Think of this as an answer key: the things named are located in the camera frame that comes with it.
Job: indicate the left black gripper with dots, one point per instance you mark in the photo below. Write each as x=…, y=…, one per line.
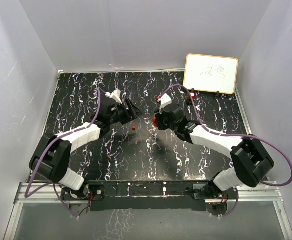
x=133, y=111

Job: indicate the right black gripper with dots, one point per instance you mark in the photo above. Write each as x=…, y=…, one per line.
x=159, y=116

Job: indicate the red round disc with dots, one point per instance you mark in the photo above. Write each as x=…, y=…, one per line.
x=154, y=120

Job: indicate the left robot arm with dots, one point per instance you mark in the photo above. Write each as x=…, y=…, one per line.
x=52, y=155

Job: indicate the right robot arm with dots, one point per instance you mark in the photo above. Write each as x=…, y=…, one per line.
x=251, y=161

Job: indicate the red emergency stop button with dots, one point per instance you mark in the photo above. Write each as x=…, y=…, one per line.
x=191, y=96

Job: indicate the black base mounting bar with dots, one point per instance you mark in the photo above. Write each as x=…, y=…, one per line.
x=148, y=195

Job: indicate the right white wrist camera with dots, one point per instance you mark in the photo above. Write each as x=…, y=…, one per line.
x=164, y=101

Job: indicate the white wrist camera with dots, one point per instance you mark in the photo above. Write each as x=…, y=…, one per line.
x=164, y=101
x=115, y=95

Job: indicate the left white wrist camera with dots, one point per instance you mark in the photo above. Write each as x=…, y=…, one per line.
x=115, y=95

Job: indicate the white board with frame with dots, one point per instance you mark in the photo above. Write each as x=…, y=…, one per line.
x=212, y=74

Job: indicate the aluminium frame rail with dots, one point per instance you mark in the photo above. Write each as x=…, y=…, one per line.
x=245, y=214

